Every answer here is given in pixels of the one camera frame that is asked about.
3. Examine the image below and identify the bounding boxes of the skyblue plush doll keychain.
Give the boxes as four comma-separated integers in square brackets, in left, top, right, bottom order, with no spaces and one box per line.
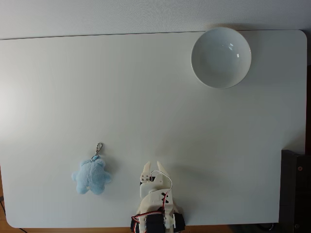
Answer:
[71,142,114,196]

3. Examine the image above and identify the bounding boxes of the white ceramic bowl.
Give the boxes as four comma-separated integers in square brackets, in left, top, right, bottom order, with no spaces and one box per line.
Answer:
[190,27,252,89]

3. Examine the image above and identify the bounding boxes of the black table clamp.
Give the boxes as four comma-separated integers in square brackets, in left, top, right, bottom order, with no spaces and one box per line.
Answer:
[174,213,187,232]
[130,215,141,233]

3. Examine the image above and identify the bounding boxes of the black box with screws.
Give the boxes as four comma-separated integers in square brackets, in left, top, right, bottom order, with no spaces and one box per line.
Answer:
[278,150,311,233]

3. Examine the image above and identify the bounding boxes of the red white gripper servo cable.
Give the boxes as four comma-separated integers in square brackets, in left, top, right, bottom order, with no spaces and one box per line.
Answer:
[150,170,173,204]

